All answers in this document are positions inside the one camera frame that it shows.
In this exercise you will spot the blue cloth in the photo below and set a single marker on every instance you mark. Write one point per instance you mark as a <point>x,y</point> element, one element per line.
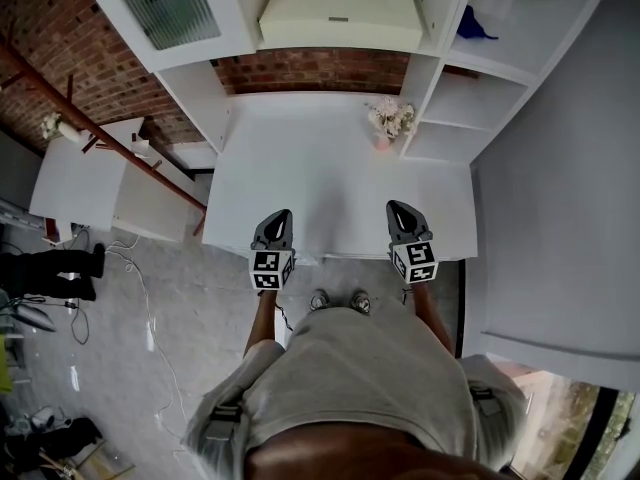
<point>472,25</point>

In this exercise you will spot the person's left forearm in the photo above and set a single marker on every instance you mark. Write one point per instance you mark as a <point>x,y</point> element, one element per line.
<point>260,323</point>

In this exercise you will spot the pink box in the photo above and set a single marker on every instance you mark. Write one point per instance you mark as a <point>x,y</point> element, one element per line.
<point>530,383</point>

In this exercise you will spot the wooden coat rack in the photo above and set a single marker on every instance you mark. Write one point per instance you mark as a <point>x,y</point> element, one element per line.
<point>115,143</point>

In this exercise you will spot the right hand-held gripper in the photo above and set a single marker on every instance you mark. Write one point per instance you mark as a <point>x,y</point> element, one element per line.
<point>415,263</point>

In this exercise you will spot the person's head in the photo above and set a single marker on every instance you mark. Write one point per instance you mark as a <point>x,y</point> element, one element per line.
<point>375,453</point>

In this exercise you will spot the person's left shoe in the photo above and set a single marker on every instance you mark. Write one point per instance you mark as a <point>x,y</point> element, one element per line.
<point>319,300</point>

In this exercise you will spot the person's right shoe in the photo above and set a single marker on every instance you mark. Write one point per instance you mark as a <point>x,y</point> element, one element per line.
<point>361,302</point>

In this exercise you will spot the white side table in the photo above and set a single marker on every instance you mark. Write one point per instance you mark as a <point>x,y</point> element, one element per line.
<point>80,188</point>

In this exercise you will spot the person's right forearm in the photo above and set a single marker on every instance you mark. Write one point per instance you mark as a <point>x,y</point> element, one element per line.
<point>430,313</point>

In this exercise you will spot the white glass cabinet door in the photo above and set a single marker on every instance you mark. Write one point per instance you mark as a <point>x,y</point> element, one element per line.
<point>170,3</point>

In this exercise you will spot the pink vase with pale flowers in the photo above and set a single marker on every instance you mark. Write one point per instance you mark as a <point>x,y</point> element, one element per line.
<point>390,118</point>

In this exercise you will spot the white table top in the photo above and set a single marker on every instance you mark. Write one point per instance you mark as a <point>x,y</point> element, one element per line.
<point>325,168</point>

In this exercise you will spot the black framed window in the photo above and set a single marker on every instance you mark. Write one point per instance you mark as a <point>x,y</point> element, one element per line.
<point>585,428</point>

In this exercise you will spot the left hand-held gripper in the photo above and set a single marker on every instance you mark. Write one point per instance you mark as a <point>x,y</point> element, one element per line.
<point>270,270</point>

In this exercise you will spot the person's shoe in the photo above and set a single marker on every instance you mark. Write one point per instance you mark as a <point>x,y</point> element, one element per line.
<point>361,302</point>
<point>319,300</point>

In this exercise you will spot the person's grey shirt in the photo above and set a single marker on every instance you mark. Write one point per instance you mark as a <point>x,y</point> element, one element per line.
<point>360,368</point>

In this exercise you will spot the white shelf unit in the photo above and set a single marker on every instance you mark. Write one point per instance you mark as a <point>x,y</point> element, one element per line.
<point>465,103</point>

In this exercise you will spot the white vase with white flowers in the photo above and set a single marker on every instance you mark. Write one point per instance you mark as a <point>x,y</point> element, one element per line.
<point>65,130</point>

